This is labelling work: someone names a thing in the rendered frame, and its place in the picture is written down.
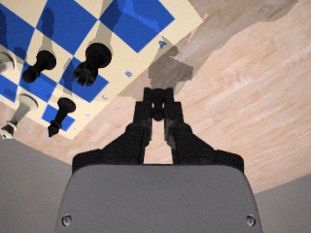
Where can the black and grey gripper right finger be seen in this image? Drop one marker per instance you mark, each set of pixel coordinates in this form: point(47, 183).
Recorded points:
point(190, 148)

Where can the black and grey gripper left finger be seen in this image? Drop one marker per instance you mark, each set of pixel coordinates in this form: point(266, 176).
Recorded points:
point(129, 145)

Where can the blue and cream chessboard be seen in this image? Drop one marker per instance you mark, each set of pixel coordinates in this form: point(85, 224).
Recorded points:
point(137, 32)

